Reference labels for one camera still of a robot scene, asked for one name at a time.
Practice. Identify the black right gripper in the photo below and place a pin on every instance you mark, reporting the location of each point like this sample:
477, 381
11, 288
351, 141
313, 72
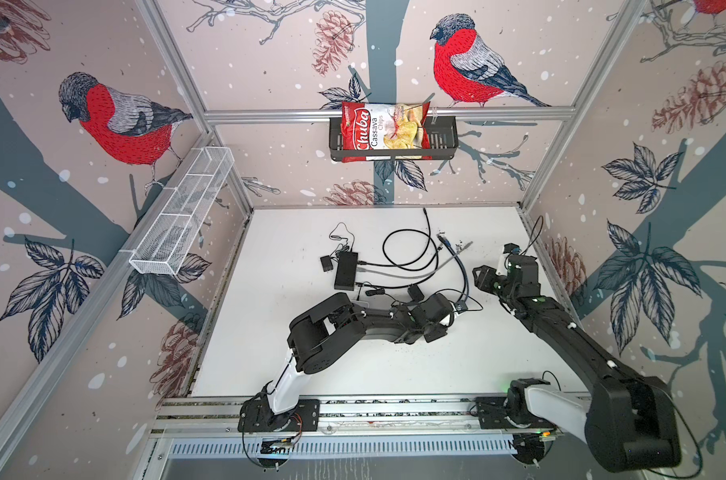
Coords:
484, 274

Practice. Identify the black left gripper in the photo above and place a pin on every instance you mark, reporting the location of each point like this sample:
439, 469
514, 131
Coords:
442, 332

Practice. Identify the small black adapter block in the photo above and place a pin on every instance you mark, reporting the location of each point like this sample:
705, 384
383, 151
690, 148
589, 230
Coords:
415, 293

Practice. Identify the black network switch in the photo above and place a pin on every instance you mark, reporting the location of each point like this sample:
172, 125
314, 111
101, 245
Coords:
345, 278

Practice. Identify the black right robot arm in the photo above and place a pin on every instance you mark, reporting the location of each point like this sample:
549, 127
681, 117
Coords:
626, 420

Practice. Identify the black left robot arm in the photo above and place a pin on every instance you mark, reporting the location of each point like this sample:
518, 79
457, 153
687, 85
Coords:
323, 334

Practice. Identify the black power adapter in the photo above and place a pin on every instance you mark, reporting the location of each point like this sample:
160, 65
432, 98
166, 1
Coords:
326, 263

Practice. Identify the red cassava chips bag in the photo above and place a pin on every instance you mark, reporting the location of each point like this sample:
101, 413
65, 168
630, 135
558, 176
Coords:
368, 127

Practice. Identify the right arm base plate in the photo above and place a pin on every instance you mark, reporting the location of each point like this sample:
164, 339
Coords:
498, 412

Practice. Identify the black wire wall basket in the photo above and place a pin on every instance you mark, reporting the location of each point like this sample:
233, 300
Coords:
435, 139

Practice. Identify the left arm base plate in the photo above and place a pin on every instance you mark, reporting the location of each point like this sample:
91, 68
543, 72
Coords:
257, 417

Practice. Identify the white mesh wall shelf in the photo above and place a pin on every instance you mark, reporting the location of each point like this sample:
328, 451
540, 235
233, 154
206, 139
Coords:
171, 236

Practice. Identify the aluminium front rail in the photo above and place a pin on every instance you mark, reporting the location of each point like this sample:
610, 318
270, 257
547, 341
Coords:
348, 415

